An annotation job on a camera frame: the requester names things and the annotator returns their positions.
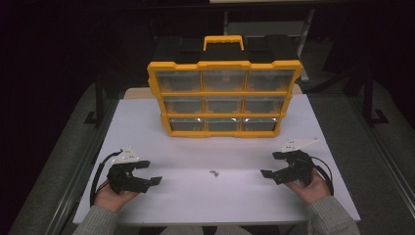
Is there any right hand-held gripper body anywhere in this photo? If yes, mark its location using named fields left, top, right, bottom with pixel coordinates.
left=277, top=136, right=320, bottom=188

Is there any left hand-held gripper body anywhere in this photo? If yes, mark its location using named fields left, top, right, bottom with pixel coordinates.
left=107, top=146, right=146, bottom=195

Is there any yellow black organizer cabinet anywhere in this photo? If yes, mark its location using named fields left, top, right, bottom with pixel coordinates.
left=146, top=34, right=304, bottom=139

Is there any person's left hand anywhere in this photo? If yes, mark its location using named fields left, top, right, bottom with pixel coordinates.
left=93, top=180, right=141, bottom=213

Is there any person's right hand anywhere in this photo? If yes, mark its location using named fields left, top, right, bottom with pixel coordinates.
left=284, top=167, right=331, bottom=206

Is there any black metal stand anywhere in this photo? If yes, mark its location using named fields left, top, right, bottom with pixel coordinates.
left=362, top=67, right=391, bottom=127
left=83, top=72, right=106, bottom=126

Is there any set of clear plastic drawers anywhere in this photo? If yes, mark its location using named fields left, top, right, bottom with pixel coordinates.
left=155, top=70, right=297, bottom=132

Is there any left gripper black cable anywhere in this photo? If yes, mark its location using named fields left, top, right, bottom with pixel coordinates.
left=89, top=150, right=124, bottom=209

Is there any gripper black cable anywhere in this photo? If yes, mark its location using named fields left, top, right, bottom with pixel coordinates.
left=309, top=156, right=335, bottom=197
left=89, top=150, right=124, bottom=209

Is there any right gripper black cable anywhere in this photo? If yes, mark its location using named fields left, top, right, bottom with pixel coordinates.
left=309, top=156, right=335, bottom=197

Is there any aluminium rail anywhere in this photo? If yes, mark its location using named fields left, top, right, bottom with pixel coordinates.
left=42, top=97, right=120, bottom=235
left=346, top=96, right=415, bottom=210

